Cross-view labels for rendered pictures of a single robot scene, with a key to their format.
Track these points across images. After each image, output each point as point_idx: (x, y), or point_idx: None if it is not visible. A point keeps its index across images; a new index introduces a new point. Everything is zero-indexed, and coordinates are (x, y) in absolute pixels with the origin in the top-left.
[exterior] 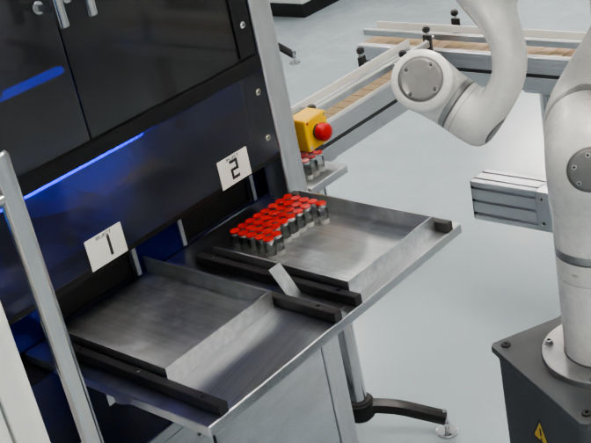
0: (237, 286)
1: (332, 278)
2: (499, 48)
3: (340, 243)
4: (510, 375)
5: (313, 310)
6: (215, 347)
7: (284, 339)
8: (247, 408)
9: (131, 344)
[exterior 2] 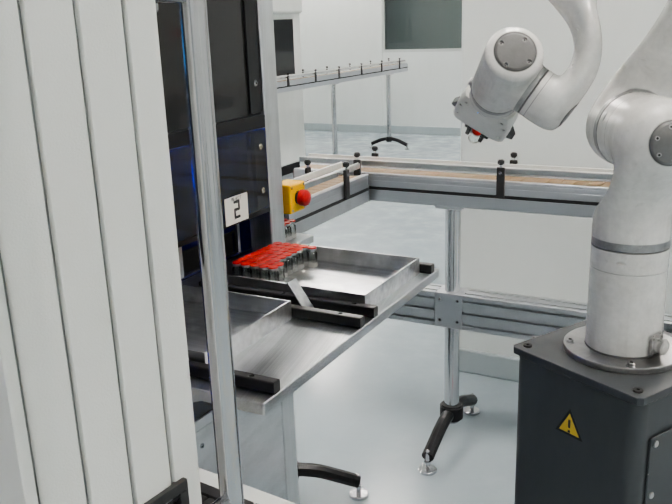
0: (253, 299)
1: (348, 293)
2: (590, 28)
3: (335, 278)
4: (535, 372)
5: (336, 317)
6: (245, 343)
7: (313, 339)
8: None
9: None
